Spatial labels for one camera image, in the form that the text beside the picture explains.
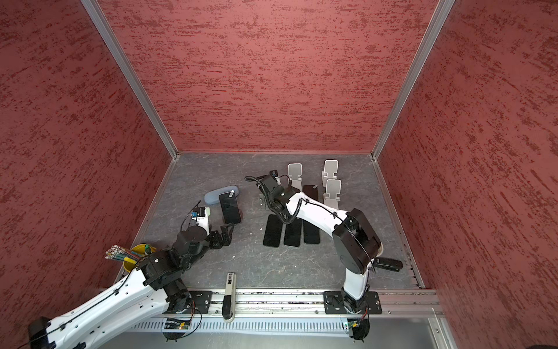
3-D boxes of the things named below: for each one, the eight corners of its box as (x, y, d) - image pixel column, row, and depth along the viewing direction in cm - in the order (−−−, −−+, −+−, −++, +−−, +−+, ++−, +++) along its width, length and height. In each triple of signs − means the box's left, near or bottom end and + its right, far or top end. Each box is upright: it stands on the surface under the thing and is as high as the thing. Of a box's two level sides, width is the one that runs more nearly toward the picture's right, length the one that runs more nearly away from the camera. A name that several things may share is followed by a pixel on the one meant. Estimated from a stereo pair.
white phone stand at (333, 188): (324, 208, 101) (328, 194, 92) (322, 194, 106) (326, 179, 97) (338, 208, 101) (343, 195, 92) (335, 194, 106) (340, 179, 97)
